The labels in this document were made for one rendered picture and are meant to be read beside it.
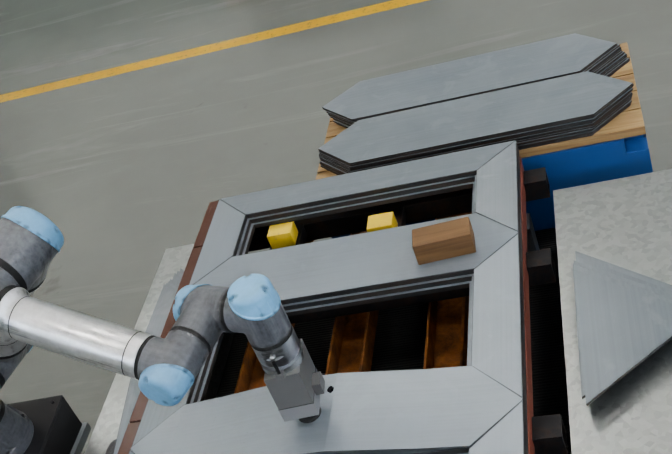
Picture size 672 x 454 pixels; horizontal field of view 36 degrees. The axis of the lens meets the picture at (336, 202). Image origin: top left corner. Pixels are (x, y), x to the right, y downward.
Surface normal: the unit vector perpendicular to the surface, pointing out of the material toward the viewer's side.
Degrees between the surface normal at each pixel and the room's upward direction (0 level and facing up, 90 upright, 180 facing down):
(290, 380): 90
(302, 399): 90
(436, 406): 5
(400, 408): 7
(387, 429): 7
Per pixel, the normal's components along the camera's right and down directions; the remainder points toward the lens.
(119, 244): -0.31, -0.78
